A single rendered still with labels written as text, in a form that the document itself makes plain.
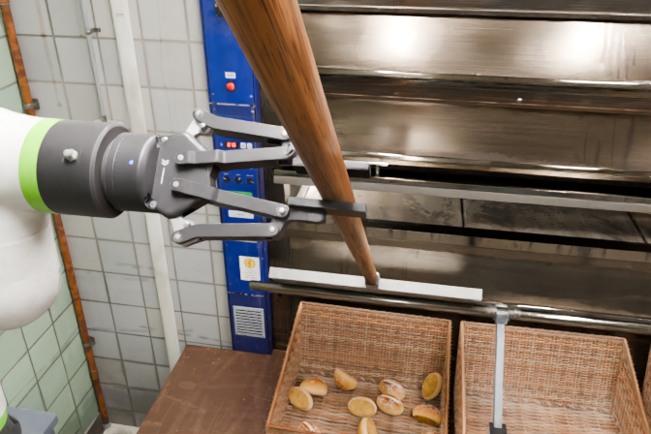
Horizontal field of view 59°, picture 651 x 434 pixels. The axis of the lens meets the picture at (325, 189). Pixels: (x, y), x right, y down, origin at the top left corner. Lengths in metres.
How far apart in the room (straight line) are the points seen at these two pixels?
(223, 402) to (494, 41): 1.51
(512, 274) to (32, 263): 1.68
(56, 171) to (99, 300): 2.01
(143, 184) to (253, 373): 1.81
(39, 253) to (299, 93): 0.43
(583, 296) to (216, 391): 1.32
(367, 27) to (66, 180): 1.31
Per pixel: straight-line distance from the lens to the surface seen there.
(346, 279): 1.52
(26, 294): 0.66
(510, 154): 1.84
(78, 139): 0.57
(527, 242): 2.01
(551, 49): 1.78
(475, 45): 1.75
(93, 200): 0.56
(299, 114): 0.31
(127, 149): 0.55
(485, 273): 2.07
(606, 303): 2.17
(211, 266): 2.23
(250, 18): 0.23
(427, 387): 2.19
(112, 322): 2.60
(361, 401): 2.10
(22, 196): 0.60
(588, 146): 1.88
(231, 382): 2.28
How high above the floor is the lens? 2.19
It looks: 27 degrees down
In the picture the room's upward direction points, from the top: straight up
